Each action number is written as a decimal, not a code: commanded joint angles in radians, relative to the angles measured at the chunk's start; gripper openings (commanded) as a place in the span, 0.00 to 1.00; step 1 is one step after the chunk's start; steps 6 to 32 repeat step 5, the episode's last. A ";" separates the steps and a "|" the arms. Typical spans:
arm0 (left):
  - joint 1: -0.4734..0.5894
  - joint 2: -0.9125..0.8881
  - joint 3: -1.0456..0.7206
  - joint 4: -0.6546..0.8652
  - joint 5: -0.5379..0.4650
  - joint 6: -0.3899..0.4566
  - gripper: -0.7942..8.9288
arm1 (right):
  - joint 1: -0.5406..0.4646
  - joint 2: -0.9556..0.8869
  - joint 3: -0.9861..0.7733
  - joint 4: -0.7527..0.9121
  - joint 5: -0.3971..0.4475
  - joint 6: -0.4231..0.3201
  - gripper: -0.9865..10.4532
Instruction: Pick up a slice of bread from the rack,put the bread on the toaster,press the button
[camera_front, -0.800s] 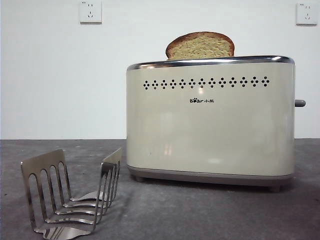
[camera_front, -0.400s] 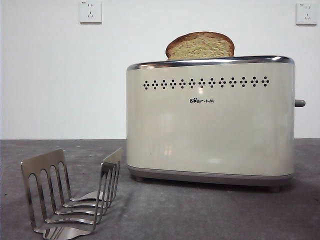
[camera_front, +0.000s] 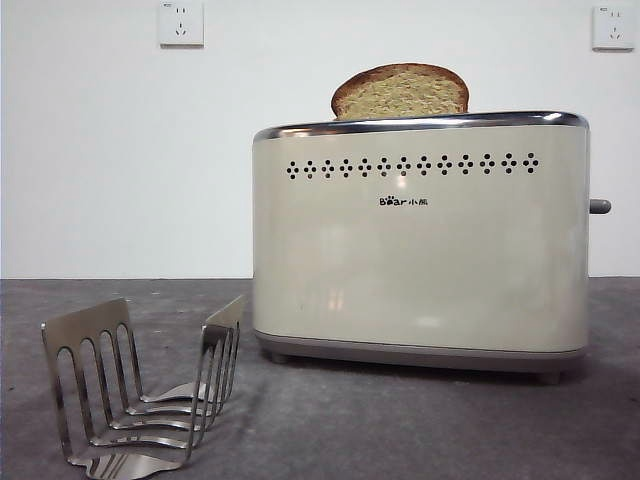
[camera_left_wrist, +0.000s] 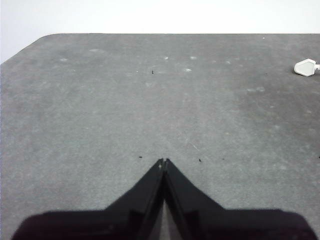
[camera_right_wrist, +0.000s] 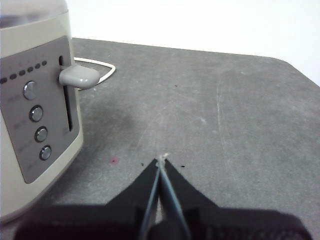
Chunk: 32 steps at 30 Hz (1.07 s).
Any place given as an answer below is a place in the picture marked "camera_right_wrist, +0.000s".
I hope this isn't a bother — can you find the grey toaster lever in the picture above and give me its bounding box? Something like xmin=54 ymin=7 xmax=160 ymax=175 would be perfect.
xmin=58 ymin=64 xmax=101 ymax=90

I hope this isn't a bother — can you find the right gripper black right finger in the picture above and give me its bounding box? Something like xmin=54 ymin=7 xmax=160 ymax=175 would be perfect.
xmin=149 ymin=158 xmax=312 ymax=240

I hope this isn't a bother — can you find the white power cable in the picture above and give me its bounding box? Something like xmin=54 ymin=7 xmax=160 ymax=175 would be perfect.
xmin=74 ymin=56 xmax=117 ymax=88

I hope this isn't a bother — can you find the cream two-slot toaster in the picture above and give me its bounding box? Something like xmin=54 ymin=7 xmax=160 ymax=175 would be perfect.
xmin=0 ymin=0 xmax=85 ymax=225

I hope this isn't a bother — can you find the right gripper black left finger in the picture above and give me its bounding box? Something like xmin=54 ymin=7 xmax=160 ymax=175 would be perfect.
xmin=13 ymin=157 xmax=161 ymax=240

